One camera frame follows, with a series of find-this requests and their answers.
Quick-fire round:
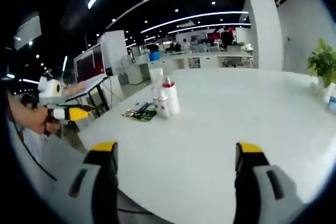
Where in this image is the red collared skincare bottle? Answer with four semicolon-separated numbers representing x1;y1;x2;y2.
162;76;181;116

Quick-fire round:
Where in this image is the green black foil sachet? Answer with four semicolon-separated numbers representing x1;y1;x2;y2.
132;102;158;122

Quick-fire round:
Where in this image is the potted green plant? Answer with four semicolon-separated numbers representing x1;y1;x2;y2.
307;37;336;96

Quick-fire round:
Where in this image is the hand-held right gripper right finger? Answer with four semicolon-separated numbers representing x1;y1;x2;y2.
235;142;302;224

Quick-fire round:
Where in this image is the open laptop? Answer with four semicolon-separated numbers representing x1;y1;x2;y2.
62;43;108;101

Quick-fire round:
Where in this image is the white office counter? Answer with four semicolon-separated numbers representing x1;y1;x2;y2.
131;50;255;86

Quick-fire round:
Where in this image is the blue white box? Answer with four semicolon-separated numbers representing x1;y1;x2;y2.
325;97;336;116

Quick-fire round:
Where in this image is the person's left hand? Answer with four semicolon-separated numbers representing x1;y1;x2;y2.
33;108;61;136

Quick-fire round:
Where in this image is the black laptop stand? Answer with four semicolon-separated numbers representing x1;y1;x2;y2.
65;84;111;119

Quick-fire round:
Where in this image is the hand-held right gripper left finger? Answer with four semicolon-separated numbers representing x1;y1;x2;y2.
65;142;120;224

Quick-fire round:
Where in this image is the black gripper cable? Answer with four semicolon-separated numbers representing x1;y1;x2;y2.
7;95;142;214

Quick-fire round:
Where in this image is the clear capped skincare bottle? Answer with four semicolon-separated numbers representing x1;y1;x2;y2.
151;87;161;112
156;89;171;119

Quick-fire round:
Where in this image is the white skincare tube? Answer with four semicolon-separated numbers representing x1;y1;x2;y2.
150;68;165;99

